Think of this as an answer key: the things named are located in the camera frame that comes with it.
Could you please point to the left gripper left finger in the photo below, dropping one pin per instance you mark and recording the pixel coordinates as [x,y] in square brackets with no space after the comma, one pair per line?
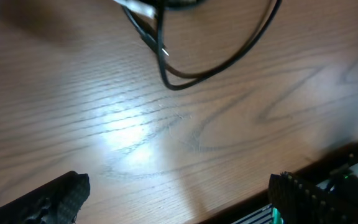
[56,202]

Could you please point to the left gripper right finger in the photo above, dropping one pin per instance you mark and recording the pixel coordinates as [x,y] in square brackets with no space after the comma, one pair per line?
[300,201]

